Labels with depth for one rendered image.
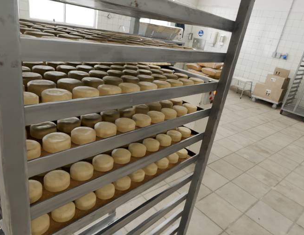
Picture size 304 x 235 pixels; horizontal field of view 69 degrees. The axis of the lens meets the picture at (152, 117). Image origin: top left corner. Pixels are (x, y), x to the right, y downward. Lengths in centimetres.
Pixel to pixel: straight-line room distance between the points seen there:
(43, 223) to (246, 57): 637
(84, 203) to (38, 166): 21
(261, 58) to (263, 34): 57
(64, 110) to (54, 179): 18
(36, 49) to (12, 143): 12
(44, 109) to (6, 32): 12
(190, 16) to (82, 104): 31
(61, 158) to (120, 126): 17
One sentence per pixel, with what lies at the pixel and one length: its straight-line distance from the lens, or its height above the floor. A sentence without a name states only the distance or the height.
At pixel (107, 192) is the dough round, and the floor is 88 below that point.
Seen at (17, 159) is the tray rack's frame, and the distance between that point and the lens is 35.
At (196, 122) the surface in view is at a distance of 220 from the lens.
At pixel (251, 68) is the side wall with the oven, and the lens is 655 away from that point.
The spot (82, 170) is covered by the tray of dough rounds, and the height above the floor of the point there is 97.
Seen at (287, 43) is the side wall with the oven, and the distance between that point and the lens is 629.
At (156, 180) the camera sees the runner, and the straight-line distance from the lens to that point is 68.
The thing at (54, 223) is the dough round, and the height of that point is 86.
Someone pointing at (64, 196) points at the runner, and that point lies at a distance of 47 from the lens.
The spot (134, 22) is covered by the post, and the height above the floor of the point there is 129.
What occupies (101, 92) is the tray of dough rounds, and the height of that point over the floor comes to 114.
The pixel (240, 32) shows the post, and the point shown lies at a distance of 73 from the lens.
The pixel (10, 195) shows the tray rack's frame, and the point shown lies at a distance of 38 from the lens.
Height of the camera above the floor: 128
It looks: 22 degrees down
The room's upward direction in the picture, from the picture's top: 10 degrees clockwise
